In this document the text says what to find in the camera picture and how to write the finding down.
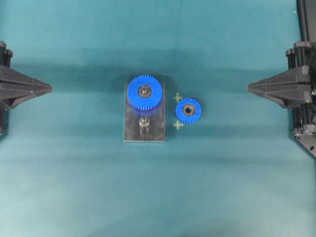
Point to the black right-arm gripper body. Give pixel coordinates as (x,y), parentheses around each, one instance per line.
(303,53)

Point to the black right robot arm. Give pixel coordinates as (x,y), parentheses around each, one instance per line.
(295,89)

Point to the steel shaft with screw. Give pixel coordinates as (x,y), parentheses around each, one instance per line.
(144,122)

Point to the small blue gear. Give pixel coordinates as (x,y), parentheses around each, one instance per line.
(188,110)

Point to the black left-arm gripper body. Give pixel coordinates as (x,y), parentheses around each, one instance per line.
(5,57)

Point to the metal base plate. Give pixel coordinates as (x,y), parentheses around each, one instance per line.
(156,130)

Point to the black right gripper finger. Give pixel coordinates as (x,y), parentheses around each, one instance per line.
(297,75)
(287,99)

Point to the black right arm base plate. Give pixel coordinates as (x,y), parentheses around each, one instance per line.
(306,139)

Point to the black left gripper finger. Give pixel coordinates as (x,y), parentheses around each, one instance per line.
(9,75)
(13,102)

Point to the large blue gear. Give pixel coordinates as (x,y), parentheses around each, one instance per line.
(144,92)

